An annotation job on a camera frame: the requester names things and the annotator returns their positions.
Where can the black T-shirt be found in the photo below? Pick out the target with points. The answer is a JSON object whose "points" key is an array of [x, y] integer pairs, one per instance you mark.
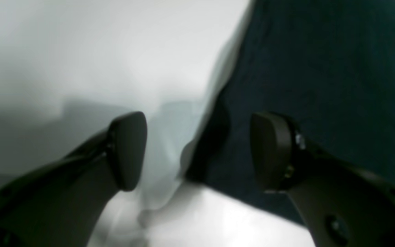
{"points": [[330, 66]]}

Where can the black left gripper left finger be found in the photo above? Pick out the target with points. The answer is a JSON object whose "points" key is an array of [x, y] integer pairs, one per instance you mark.
{"points": [[58, 205]]}

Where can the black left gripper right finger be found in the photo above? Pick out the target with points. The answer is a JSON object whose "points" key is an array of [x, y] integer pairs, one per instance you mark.
{"points": [[341, 205]]}

